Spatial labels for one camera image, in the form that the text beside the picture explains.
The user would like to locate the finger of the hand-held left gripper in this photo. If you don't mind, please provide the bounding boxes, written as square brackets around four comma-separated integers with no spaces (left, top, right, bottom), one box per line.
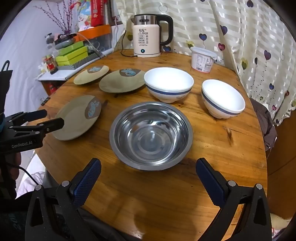
[5,110,48,127]
[13,117,65,138]

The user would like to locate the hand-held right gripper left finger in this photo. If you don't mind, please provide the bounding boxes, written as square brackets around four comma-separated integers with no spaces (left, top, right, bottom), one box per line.
[25,158,102,241]

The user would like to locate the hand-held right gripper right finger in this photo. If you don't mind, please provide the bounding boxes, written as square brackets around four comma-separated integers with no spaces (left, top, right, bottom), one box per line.
[195,158,272,241]

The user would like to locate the olive plate with blue motif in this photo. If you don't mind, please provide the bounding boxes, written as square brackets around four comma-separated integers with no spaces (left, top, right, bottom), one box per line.
[73,65,110,85]
[99,68,146,93]
[51,95,102,141]

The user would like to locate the stainless steel bowl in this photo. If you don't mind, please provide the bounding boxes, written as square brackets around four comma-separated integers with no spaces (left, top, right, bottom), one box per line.
[109,101,193,171]

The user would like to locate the white bowl with blue band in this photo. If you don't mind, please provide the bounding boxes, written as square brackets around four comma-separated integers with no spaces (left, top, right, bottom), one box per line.
[201,79,246,119]
[144,67,194,104]

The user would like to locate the white side table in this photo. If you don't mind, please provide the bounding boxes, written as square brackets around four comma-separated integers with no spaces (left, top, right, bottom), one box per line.
[37,68,81,81]

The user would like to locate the small red figurine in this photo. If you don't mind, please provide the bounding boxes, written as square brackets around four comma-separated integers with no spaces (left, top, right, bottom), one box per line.
[45,55,58,75]

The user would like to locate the lime green box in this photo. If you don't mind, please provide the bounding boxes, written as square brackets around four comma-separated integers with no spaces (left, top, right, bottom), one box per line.
[55,46,89,66]

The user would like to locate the grey striped box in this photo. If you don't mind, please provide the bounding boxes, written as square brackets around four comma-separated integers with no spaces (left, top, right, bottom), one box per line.
[59,52,102,70]

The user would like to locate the wooden cabinet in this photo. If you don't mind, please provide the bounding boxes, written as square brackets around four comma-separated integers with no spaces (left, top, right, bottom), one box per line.
[266,120,296,218]

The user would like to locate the grey case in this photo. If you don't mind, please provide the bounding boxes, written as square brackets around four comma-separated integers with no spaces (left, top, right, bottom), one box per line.
[54,37,77,49]

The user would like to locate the brown dotted cloth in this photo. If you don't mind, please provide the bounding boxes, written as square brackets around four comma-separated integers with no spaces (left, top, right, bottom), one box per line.
[251,98,278,151]

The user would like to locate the dark green box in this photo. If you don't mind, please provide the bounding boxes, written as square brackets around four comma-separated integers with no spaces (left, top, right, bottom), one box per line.
[60,41,84,50]

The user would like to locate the patterned floral cloth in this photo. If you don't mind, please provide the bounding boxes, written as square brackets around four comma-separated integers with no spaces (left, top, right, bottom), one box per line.
[269,212,293,241]

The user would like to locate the purple flower branches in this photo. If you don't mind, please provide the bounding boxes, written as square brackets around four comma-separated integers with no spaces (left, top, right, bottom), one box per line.
[33,0,77,34]

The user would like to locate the orange lid storage box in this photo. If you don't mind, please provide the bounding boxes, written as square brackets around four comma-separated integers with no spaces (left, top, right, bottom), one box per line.
[77,24,115,56]

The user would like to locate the red cartoon print packet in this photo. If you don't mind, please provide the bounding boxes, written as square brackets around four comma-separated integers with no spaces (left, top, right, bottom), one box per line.
[77,0,111,32]

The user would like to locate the white plastic tub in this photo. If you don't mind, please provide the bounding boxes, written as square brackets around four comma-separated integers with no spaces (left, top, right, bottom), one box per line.
[191,47,218,73]

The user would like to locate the cream electric kettle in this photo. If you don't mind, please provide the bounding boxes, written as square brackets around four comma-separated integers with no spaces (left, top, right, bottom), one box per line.
[131,14,174,58]

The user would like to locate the heart print curtain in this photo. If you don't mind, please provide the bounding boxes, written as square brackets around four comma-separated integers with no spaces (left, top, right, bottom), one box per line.
[116,0,296,127]

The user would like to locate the black kettle cable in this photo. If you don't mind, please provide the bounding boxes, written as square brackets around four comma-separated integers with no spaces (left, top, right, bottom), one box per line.
[115,30,139,57]

